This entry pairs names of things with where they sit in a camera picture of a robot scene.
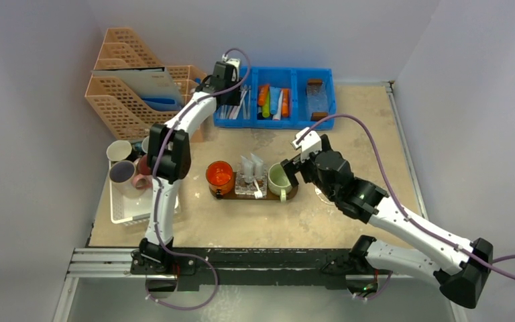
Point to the white paper folder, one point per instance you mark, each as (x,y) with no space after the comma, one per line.
(154,86)

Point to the cream ceramic mug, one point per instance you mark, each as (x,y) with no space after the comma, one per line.
(119,150)

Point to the light green ceramic mug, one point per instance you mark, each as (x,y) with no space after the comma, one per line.
(278,182)

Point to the orange small tube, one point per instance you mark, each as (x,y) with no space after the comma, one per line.
(263,93)

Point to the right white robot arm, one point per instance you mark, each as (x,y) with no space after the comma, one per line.
(451,262)

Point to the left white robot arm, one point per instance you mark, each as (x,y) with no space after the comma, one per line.
(169,158)

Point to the white toothbrush with cap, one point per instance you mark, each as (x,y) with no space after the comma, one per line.
(258,194)

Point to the maroon ceramic mug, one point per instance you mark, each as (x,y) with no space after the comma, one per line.
(143,168)

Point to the blue plastic compartment bin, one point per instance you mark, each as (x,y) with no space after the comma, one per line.
(294,79)

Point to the blue small tube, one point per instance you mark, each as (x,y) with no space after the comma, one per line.
(275,94)

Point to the yellow green small tube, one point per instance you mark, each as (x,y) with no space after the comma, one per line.
(266,109)

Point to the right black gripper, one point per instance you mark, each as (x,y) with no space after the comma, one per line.
(299,164)

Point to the black aluminium base frame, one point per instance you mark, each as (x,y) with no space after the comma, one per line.
(334,269)

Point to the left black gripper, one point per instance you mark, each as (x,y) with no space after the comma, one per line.
(234,100)

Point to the purple ceramic mug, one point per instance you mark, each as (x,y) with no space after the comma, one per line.
(121,175)

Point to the white red capped tube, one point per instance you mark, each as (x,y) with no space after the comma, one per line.
(278,114)

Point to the peach plastic desk organizer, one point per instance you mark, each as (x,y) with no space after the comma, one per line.
(122,111)

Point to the orange translucent cup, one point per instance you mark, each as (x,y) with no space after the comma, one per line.
(219,176)

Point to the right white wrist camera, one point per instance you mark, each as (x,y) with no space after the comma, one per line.
(307,142)

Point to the brown wooden oval tray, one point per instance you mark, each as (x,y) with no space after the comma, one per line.
(269,195)

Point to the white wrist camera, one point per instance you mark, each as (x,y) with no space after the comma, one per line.
(235,63)
(307,142)

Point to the white plastic cup bin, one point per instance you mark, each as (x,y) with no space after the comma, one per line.
(126,210)

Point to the brown wooden block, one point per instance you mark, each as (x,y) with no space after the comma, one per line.
(317,116)

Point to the clear glass toothbrush holder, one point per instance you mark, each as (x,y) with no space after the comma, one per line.
(241,188)

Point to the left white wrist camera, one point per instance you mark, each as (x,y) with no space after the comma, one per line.
(235,63)

